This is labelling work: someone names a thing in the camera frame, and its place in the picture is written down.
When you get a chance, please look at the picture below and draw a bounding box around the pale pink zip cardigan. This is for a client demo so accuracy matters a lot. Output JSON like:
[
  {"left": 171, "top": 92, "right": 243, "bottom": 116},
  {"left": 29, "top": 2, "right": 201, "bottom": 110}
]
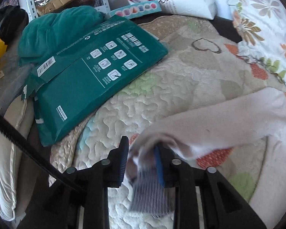
[{"left": 126, "top": 87, "right": 286, "bottom": 228}]

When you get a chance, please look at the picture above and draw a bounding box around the cream cushion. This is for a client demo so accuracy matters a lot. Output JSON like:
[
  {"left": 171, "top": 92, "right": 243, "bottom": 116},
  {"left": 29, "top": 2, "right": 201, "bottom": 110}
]
[{"left": 0, "top": 96, "right": 34, "bottom": 221}]

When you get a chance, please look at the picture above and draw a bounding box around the green flat cardboard package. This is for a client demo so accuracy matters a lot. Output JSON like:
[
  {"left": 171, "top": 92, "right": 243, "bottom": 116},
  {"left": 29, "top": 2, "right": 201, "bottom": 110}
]
[{"left": 23, "top": 15, "right": 168, "bottom": 147}]

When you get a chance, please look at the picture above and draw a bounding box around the quilted heart pattern bedspread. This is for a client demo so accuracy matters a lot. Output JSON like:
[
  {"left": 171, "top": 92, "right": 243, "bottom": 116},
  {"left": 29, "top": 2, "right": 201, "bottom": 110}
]
[{"left": 50, "top": 15, "right": 286, "bottom": 228}]

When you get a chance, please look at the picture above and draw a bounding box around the teal green folded garment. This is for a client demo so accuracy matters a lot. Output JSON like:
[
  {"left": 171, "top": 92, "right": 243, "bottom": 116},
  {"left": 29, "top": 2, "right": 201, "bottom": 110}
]
[{"left": 18, "top": 5, "right": 105, "bottom": 66}]

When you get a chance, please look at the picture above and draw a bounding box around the light blue long toy box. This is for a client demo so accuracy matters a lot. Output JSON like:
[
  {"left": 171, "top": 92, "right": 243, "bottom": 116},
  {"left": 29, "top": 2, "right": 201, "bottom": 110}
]
[{"left": 107, "top": 0, "right": 162, "bottom": 20}]

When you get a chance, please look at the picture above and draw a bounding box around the floral white pillow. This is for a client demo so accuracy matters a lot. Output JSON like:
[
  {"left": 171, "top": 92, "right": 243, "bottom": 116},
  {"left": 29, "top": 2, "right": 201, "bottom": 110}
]
[{"left": 227, "top": 0, "right": 286, "bottom": 85}]

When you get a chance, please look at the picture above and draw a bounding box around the black cable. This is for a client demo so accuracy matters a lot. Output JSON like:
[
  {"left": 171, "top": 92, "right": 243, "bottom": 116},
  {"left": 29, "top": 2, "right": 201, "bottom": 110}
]
[{"left": 0, "top": 107, "right": 75, "bottom": 189}]

